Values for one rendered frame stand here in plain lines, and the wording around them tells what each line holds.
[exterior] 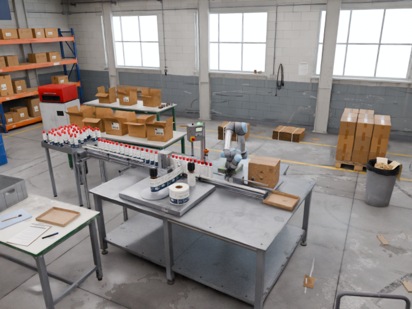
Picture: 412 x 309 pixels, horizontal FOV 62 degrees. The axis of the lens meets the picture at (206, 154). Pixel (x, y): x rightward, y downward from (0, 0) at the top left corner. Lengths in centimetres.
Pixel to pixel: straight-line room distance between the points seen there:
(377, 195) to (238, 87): 513
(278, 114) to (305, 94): 85
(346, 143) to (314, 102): 247
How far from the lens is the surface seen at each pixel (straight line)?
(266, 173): 380
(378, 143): 677
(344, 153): 685
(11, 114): 1038
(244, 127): 394
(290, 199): 371
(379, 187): 556
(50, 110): 909
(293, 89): 905
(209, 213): 338
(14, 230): 367
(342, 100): 892
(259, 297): 328
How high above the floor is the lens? 253
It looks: 21 degrees down
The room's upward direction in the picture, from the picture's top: 1 degrees counter-clockwise
